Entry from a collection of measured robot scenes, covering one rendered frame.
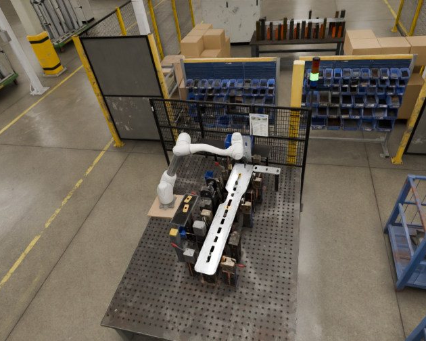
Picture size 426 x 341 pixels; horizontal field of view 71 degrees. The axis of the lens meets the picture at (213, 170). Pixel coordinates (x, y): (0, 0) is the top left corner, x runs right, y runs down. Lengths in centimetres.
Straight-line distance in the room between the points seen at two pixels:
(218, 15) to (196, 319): 798
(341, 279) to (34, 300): 355
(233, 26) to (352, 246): 695
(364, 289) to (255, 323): 149
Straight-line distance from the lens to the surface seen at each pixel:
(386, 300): 382
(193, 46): 693
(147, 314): 290
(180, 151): 301
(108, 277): 409
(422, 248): 325
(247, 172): 331
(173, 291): 293
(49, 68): 1011
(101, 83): 533
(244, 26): 925
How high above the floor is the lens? 326
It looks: 42 degrees down
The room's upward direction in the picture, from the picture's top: 9 degrees counter-clockwise
